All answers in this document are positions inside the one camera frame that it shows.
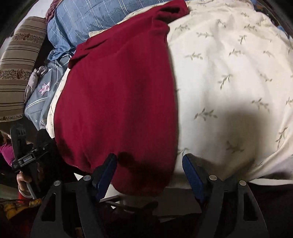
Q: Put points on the grey-pink crumpled cloth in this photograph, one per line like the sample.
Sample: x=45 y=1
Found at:
x=33 y=82

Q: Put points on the blue plaid quilt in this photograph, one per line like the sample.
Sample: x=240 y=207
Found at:
x=73 y=20

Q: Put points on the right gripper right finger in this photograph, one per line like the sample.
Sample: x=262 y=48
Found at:
x=229 y=208

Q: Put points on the left hand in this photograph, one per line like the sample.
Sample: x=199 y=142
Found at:
x=22 y=181

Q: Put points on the grey star-patterned bedding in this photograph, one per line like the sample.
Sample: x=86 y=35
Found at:
x=37 y=107

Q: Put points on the dark red shirt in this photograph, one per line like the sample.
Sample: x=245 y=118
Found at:
x=119 y=98

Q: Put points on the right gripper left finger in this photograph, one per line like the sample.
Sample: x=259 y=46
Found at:
x=69 y=204

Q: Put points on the brown striped cushion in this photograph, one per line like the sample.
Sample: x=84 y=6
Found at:
x=17 y=64

